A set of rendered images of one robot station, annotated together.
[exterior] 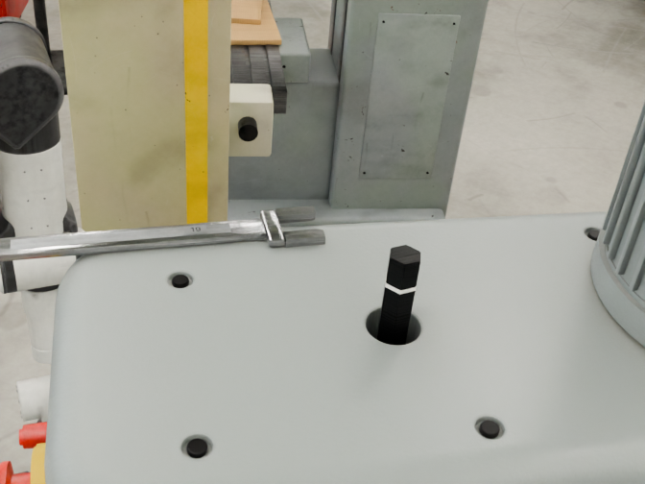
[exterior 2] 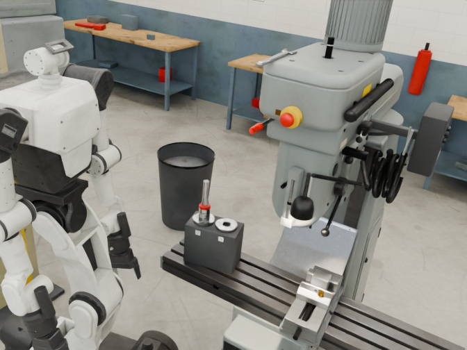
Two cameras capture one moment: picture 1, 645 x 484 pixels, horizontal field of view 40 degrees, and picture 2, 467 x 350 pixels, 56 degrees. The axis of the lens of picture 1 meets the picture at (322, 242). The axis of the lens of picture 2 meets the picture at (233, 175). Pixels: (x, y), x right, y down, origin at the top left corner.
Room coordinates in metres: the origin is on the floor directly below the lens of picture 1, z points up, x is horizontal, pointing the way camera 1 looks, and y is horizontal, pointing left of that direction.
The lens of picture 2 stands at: (-0.29, 1.13, 2.17)
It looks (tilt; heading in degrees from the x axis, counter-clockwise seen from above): 28 degrees down; 312
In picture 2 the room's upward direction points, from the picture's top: 5 degrees clockwise
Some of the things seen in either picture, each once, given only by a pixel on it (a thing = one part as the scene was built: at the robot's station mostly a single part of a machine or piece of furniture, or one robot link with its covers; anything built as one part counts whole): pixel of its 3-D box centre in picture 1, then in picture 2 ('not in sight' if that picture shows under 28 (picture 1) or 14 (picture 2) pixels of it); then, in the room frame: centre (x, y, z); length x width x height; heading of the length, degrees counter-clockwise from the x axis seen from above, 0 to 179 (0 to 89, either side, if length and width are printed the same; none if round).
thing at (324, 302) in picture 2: not in sight; (314, 295); (0.30, -0.03, 1.05); 0.12 x 0.06 x 0.04; 17
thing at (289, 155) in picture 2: not in sight; (306, 178); (0.44, -0.06, 1.47); 0.21 x 0.19 x 0.32; 14
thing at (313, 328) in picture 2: not in sight; (315, 298); (0.30, -0.06, 1.01); 0.35 x 0.15 x 0.11; 107
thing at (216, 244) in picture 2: not in sight; (213, 241); (0.77, 0.04, 1.06); 0.22 x 0.12 x 0.20; 26
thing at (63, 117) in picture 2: not in sight; (39, 126); (0.97, 0.63, 1.63); 0.34 x 0.30 x 0.36; 117
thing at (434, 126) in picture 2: not in sight; (432, 138); (0.19, -0.43, 1.62); 0.20 x 0.09 x 0.21; 104
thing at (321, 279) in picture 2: not in sight; (320, 281); (0.31, -0.08, 1.07); 0.06 x 0.05 x 0.06; 17
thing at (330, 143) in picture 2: not in sight; (320, 118); (0.45, -0.09, 1.68); 0.34 x 0.24 x 0.10; 104
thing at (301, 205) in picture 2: not in sight; (303, 205); (0.33, 0.10, 1.47); 0.07 x 0.07 x 0.06
